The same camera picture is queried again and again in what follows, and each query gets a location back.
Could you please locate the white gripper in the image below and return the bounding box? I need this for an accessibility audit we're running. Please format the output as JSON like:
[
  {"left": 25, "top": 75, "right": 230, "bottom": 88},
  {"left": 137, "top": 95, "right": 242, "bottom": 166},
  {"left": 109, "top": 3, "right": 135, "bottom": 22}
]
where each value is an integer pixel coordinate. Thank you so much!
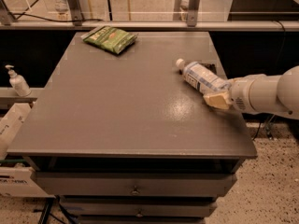
[{"left": 204, "top": 74, "right": 264, "bottom": 113}]

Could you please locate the blue plastic water bottle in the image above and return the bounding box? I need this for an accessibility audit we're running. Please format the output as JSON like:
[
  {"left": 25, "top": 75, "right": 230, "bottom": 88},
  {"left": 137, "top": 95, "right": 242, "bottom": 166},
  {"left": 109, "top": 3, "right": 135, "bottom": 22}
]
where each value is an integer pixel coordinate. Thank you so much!
[{"left": 176, "top": 59, "right": 231, "bottom": 94}]

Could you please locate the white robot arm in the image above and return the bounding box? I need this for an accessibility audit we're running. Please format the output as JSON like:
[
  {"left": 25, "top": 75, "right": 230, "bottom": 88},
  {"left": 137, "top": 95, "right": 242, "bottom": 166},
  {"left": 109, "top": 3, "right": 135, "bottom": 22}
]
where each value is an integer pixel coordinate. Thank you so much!
[{"left": 204, "top": 66, "right": 299, "bottom": 119}]

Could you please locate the black rxbar chocolate bar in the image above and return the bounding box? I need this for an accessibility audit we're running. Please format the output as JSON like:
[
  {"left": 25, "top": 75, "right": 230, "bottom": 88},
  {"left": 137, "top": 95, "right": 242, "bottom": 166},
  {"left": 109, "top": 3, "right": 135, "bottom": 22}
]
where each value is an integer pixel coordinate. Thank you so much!
[{"left": 203, "top": 63, "right": 217, "bottom": 74}]

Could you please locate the white pump dispenser bottle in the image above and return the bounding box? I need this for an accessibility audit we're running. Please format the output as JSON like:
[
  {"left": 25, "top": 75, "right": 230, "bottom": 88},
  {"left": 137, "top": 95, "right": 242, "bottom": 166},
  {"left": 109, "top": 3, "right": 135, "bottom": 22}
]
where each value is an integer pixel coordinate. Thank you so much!
[{"left": 6, "top": 64, "right": 31, "bottom": 97}]

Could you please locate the grey drawer cabinet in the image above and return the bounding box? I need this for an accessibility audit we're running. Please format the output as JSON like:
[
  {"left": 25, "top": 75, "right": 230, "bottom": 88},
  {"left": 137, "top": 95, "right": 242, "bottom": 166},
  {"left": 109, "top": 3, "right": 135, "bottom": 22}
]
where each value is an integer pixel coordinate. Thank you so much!
[{"left": 9, "top": 32, "right": 257, "bottom": 224}]

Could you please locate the top grey drawer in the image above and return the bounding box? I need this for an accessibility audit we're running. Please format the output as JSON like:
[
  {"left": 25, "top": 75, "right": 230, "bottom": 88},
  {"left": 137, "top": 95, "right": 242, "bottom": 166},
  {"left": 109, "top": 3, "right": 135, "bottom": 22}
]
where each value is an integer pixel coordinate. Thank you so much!
[{"left": 36, "top": 173, "right": 236, "bottom": 197}]

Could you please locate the grey drawer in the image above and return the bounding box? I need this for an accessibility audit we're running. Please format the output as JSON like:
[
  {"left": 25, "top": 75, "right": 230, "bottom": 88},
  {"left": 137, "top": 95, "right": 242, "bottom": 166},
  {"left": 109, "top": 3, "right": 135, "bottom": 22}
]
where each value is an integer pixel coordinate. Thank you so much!
[
  {"left": 60, "top": 198, "right": 217, "bottom": 217},
  {"left": 36, "top": 173, "right": 236, "bottom": 197}
]

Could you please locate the green chip bag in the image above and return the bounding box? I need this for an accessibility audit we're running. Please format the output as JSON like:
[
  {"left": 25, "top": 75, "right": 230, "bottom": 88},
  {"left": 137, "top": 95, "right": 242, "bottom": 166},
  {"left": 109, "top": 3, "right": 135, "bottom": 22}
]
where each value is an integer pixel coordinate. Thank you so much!
[{"left": 81, "top": 26, "right": 137, "bottom": 55}]

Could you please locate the middle grey drawer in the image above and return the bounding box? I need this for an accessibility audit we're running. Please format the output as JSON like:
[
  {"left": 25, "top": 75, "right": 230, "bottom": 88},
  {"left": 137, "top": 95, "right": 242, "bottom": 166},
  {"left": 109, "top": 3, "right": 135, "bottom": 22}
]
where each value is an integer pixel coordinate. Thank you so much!
[{"left": 60, "top": 198, "right": 217, "bottom": 217}]

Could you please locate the white cardboard box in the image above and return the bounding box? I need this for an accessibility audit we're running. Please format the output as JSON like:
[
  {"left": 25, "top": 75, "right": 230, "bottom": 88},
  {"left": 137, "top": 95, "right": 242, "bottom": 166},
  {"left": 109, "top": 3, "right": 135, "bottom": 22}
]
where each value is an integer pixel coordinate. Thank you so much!
[{"left": 0, "top": 103, "right": 31, "bottom": 160}]

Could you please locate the white box with label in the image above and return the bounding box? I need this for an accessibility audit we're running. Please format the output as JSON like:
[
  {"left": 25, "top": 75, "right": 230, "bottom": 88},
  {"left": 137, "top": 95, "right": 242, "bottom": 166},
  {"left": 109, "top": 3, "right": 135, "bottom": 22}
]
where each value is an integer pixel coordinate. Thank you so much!
[{"left": 0, "top": 167, "right": 52, "bottom": 198}]

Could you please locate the metal rail frame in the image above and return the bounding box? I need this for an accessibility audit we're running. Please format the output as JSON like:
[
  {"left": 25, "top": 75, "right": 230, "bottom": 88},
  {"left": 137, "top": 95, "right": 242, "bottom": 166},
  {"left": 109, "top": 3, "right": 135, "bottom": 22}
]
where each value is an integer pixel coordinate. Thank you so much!
[{"left": 1, "top": 0, "right": 299, "bottom": 32}]

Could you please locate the black cable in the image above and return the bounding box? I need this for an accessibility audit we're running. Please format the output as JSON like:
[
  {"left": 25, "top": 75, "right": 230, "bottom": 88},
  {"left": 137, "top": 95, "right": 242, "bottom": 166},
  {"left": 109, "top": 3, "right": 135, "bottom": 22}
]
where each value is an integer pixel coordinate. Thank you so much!
[{"left": 8, "top": 0, "right": 106, "bottom": 23}]

